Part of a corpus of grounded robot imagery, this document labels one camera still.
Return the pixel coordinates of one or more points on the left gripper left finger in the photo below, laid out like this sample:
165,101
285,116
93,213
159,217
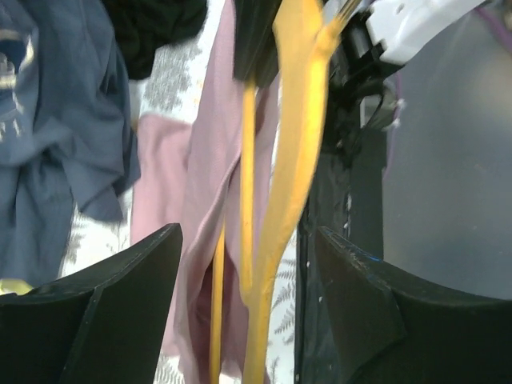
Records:
103,324

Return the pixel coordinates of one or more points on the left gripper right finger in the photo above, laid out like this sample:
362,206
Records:
400,328

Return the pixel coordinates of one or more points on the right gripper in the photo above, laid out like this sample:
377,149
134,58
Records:
356,88

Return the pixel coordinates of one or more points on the yellow hanger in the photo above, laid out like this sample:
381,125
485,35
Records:
305,44

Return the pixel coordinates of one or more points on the pink tank top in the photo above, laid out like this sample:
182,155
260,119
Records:
190,175

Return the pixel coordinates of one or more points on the black tank top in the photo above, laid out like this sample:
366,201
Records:
143,26

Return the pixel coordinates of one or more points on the blue printed tank top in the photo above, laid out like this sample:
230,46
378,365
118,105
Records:
66,140

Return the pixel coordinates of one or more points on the floral table cloth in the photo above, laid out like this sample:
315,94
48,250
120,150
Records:
174,91

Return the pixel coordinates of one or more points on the yellow green mug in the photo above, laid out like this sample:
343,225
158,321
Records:
14,286

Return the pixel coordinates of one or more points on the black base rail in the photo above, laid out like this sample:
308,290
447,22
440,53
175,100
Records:
345,204

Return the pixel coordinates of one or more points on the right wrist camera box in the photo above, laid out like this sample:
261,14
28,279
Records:
405,26

